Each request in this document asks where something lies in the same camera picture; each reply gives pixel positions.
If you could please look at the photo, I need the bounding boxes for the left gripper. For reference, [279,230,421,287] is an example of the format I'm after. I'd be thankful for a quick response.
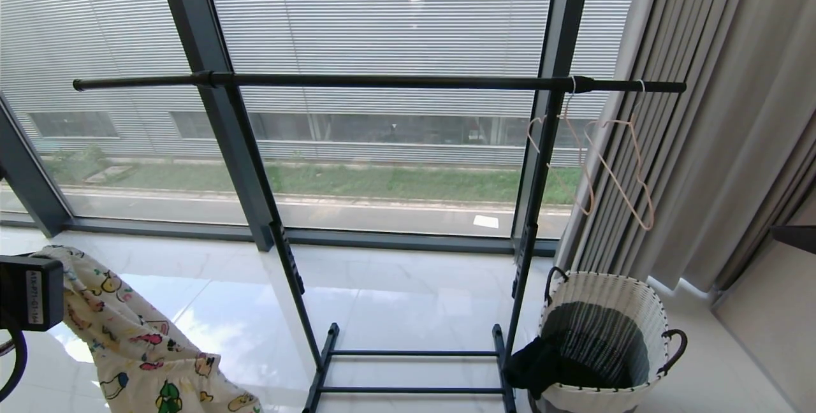
[0,255,64,332]

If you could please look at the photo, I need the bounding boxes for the cream printed garment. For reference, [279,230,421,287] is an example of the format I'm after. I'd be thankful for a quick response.
[32,245,263,413]

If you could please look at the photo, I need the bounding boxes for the black short-sleeved shirt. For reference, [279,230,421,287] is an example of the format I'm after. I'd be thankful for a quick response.
[504,335,616,401]

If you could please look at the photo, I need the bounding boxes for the pink clothes hanger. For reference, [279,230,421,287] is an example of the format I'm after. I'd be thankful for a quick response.
[583,82,656,231]
[527,91,595,216]

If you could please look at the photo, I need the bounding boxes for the black clothes rack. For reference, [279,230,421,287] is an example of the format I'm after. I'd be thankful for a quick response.
[72,71,687,413]

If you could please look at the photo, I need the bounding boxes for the white laundry basket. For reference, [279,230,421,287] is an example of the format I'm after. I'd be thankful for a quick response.
[539,266,689,413]

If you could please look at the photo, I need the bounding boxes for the window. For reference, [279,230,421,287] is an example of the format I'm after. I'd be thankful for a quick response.
[0,0,646,257]

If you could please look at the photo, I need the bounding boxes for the beige curtain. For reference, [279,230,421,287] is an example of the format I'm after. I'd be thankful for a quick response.
[555,0,816,293]

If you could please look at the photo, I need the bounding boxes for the beige cupboard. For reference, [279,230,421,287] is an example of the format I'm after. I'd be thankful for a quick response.
[711,225,816,413]

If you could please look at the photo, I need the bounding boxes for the black cable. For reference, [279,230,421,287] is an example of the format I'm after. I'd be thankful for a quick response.
[0,329,28,401]

